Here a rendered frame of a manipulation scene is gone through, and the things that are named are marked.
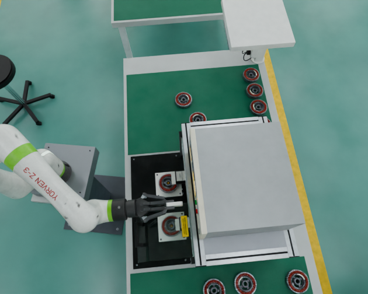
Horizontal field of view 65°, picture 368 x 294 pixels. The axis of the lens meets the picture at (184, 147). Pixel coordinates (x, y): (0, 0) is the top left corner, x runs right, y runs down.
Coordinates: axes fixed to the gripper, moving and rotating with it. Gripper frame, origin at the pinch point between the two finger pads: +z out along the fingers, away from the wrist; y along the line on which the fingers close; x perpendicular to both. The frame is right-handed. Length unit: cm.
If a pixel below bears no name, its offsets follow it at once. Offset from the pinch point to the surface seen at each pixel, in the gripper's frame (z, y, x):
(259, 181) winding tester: 34.3, -2.7, 14.2
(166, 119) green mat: -1, -65, -43
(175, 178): 1.4, -19.5, -25.8
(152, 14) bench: -5, -158, -43
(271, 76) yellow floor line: 108, -145, -117
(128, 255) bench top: -28, 16, -43
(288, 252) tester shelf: 46, 24, -6
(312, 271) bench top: 69, 34, -42
